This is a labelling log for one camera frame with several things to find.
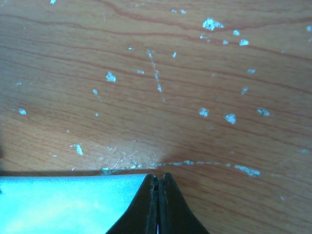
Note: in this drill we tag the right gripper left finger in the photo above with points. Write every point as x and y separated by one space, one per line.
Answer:
141 215

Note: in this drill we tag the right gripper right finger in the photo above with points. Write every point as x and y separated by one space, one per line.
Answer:
175 216

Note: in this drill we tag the light blue cleaning cloth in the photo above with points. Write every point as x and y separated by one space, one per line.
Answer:
64 204

